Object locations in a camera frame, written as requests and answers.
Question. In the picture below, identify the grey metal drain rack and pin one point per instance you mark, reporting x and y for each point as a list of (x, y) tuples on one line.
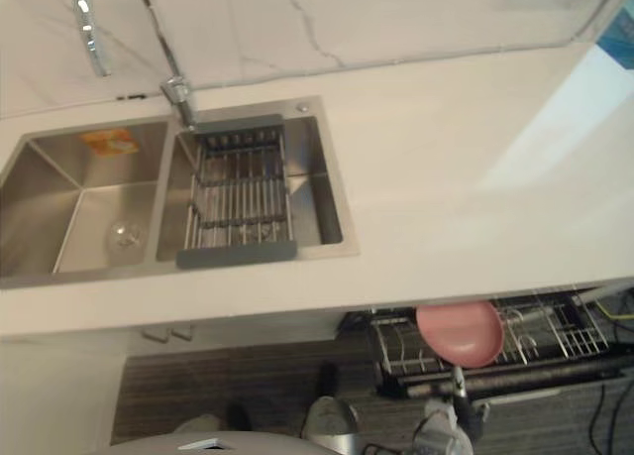
[(238, 197)]

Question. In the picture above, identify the grey robot torso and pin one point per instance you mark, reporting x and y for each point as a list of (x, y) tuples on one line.
[(213, 445)]

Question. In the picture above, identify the silver robot leg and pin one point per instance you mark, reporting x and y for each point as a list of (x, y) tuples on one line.
[(329, 422), (198, 424)]

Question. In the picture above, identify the pink plastic plate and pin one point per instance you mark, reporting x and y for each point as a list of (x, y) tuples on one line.
[(463, 333)]

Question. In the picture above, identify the blue package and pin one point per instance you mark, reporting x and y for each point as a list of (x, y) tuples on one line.
[(618, 36)]

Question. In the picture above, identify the silver left robot leg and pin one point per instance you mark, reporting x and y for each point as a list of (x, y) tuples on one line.
[(198, 424)]

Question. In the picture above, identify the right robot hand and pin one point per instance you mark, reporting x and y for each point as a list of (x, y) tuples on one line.
[(473, 415)]

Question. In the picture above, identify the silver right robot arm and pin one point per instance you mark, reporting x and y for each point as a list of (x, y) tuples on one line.
[(438, 435)]

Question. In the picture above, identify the chrome kitchen faucet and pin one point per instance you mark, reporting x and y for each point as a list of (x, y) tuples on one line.
[(90, 34)]

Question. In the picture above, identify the dark dishwasher door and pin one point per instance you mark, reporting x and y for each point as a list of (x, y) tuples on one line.
[(545, 415)]

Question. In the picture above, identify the silver right robot leg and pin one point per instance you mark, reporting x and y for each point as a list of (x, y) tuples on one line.
[(329, 422)]

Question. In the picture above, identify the stainless steel double sink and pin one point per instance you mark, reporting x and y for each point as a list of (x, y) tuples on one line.
[(124, 197)]

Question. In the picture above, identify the orange sticker label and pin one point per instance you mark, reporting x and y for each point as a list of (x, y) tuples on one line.
[(109, 143)]

